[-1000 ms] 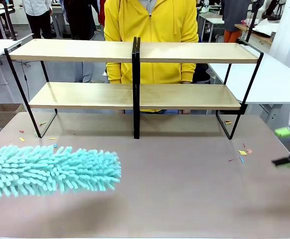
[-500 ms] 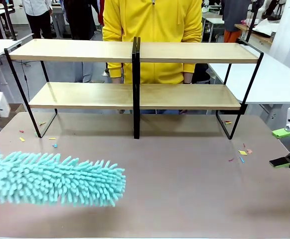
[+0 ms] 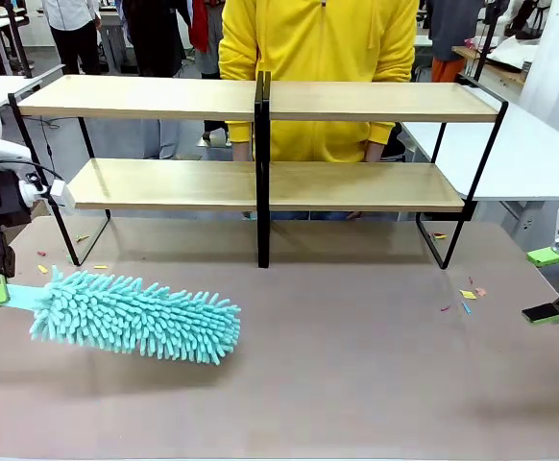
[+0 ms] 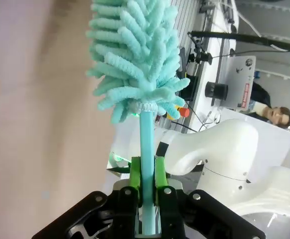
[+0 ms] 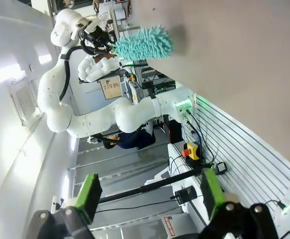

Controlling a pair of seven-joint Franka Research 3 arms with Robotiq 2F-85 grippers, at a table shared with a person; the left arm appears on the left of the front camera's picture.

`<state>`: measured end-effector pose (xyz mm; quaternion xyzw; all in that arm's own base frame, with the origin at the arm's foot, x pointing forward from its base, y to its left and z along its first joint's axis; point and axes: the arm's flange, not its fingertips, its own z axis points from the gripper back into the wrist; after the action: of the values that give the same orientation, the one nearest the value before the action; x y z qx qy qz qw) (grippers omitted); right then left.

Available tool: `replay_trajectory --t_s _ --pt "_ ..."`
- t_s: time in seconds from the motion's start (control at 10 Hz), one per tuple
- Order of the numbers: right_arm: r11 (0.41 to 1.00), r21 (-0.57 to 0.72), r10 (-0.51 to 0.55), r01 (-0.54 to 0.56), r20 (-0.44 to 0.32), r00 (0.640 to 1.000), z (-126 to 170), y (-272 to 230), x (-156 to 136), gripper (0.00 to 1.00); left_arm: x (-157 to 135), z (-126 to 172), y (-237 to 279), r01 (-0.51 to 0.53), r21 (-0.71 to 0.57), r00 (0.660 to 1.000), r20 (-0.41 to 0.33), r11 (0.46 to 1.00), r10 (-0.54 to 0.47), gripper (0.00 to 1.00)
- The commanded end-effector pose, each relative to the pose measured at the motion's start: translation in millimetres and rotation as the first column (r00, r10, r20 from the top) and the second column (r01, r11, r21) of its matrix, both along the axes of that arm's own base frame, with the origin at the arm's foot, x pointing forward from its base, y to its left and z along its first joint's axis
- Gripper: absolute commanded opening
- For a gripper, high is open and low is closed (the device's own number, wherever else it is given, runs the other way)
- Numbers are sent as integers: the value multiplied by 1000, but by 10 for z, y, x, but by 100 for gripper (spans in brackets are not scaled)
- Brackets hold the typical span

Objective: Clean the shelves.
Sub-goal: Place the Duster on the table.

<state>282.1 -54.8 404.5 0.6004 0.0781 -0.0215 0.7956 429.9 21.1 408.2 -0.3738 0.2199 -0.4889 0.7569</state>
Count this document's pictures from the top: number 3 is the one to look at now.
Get white paper sheet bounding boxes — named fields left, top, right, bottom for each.
left=493, top=33, right=552, bottom=66

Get wooden workbench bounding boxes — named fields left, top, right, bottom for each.
left=450, top=44, right=528, bottom=88

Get bystander in black clothes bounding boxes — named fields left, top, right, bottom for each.
left=123, top=0, right=187, bottom=78

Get person's left forearm yellow sleeve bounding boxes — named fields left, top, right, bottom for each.
left=368, top=57, right=420, bottom=145

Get large white table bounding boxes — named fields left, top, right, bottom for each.
left=401, top=103, right=559, bottom=203

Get person's yellow hoodie torso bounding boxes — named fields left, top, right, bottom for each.
left=217, top=0, right=420, bottom=163

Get wooden shelf unit black frame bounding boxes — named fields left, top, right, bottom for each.
left=8, top=71, right=265, bottom=269
left=262, top=71, right=510, bottom=271

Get grey metal cart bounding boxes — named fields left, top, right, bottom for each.
left=99, top=12, right=134, bottom=73

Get bystander white shirt black trousers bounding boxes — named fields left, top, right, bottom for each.
left=43, top=0, right=102, bottom=77

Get white table with thin edge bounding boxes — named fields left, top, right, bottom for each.
left=0, top=64, right=67, bottom=108

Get bystander in orange trousers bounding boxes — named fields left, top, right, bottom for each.
left=425, top=0, right=471, bottom=84

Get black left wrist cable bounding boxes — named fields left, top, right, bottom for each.
left=0, top=159, right=67, bottom=212

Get bystander with red jacket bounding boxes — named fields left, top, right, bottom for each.
left=186, top=0, right=224, bottom=81

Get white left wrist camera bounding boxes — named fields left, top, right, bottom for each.
left=18, top=178, right=75, bottom=216

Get teal microfiber duster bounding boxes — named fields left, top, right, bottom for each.
left=0, top=265, right=242, bottom=369

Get person's right forearm yellow sleeve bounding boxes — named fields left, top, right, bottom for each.
left=219, top=57, right=260, bottom=145

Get black metal pole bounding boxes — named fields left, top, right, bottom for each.
left=473, top=0, right=500, bottom=83
left=8, top=0, right=35, bottom=80

